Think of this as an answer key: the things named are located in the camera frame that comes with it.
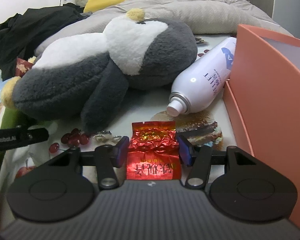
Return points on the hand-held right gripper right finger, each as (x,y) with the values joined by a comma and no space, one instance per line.
(183,152)

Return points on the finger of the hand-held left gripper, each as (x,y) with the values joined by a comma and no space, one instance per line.
(27,136)

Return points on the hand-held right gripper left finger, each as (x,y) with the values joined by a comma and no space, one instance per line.
(122,152)

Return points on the red foil packet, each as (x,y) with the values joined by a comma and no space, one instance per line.
(152,165)

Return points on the orange-rimmed white box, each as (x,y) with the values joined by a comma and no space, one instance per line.
(265,80)

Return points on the small red patterned packet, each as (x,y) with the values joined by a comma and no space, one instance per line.
(21,67)

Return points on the white spray can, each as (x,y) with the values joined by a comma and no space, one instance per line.
(202,80)

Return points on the grey white penguin plush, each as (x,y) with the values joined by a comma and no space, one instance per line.
(90,75)

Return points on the black clothing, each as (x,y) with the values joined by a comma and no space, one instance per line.
(27,30)

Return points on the grey duvet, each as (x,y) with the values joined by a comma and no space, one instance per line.
(202,15)

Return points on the yellow pillow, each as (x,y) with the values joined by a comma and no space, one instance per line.
(102,0)

